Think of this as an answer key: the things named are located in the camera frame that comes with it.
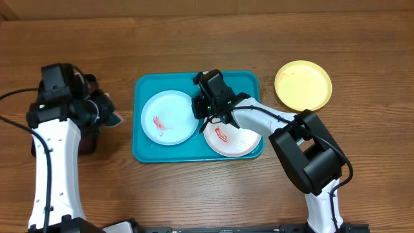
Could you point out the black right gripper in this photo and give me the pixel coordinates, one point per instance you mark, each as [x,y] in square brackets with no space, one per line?
[197,105]

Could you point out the light blue plate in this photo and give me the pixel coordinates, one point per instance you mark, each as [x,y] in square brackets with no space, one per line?
[167,118]

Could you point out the blue plastic tray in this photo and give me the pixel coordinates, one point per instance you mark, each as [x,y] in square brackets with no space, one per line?
[196,148]

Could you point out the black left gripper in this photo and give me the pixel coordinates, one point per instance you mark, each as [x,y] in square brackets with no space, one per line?
[105,104]

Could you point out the dark maroon tray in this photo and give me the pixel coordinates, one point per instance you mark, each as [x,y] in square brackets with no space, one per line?
[58,109]

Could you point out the yellow plate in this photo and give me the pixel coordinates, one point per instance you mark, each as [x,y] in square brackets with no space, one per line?
[303,85]

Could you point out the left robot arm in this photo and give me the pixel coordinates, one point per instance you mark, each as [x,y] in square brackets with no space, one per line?
[57,143]

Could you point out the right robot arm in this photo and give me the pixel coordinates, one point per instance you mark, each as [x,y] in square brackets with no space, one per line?
[306,150]

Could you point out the white plate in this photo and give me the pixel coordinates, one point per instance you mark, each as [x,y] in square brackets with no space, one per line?
[229,141]

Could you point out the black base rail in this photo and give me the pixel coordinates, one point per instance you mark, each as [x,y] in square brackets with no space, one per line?
[132,226]

